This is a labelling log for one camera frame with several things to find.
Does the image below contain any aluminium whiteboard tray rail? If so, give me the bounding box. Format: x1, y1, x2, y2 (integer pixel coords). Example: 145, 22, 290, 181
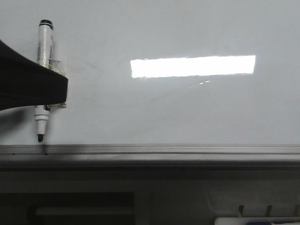
0, 144, 300, 170

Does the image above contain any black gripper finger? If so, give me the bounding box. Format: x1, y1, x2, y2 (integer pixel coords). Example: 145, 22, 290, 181
0, 41, 68, 110

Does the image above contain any red magnet taped to marker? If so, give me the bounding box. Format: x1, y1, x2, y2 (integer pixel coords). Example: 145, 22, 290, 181
49, 60, 67, 109

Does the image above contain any white whiteboard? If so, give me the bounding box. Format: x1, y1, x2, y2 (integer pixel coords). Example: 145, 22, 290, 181
0, 0, 300, 144

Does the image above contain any white whiteboard marker pen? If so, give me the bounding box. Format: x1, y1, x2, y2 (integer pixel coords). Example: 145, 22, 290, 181
35, 19, 53, 143

